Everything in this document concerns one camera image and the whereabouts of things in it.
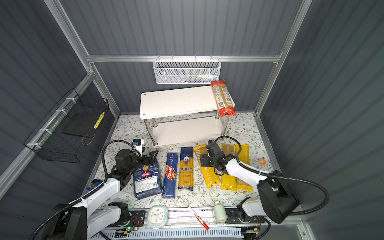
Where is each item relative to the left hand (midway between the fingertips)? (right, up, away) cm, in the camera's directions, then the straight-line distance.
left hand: (151, 149), depth 85 cm
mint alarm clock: (+7, -31, -13) cm, 34 cm away
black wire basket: (-39, +10, -13) cm, 42 cm away
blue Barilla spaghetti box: (+11, -20, -5) cm, 24 cm away
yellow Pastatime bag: (+34, -14, +1) cm, 37 cm away
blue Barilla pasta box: (0, -16, -6) cm, 17 cm away
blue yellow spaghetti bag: (+20, -12, +3) cm, 24 cm away
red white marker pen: (+24, -30, -9) cm, 39 cm away
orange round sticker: (+68, -9, +8) cm, 70 cm away
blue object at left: (-31, -19, -1) cm, 37 cm away
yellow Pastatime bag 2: (+45, -19, -2) cm, 48 cm away
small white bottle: (+37, -27, -16) cm, 49 cm away
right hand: (+33, -7, +3) cm, 34 cm away
